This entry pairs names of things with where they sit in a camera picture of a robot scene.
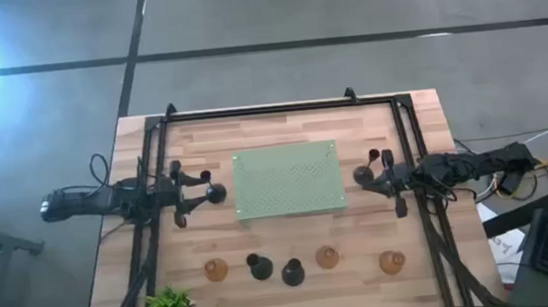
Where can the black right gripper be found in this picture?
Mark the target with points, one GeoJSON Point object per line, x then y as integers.
{"type": "Point", "coordinates": [400, 179]}

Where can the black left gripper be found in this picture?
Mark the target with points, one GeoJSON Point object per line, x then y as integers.
{"type": "Point", "coordinates": [168, 195]}

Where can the short black metal candlestick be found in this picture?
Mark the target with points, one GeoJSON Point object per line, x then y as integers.
{"type": "Point", "coordinates": [361, 175]}
{"type": "Point", "coordinates": [216, 194]}

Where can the amber twisted glass candle holder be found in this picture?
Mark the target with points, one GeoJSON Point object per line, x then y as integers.
{"type": "Point", "coordinates": [391, 262]}

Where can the amber wide-cup glass candle holder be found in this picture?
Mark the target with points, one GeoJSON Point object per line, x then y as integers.
{"type": "Point", "coordinates": [216, 270]}

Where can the amber bell-shaped glass candle holder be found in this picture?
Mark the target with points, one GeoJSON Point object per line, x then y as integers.
{"type": "Point", "coordinates": [327, 258]}

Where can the tall black metal candlestick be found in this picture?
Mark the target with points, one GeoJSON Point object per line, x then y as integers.
{"type": "Point", "coordinates": [262, 269]}
{"type": "Point", "coordinates": [293, 273]}

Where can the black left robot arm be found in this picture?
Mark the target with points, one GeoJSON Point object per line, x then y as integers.
{"type": "Point", "coordinates": [84, 202]}

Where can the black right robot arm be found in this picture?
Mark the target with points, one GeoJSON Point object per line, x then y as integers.
{"type": "Point", "coordinates": [479, 163]}

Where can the green perforated metal tray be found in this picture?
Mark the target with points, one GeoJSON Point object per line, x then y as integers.
{"type": "Point", "coordinates": [289, 182]}

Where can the black power adapter box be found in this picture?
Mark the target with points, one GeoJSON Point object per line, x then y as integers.
{"type": "Point", "coordinates": [508, 185]}

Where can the white printed paper sheet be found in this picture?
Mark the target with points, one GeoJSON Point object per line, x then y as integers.
{"type": "Point", "coordinates": [504, 252]}

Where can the black floor stand leg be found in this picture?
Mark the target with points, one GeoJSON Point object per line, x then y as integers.
{"type": "Point", "coordinates": [13, 244]}

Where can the black aluminium rig frame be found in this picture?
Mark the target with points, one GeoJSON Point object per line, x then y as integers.
{"type": "Point", "coordinates": [280, 108]}

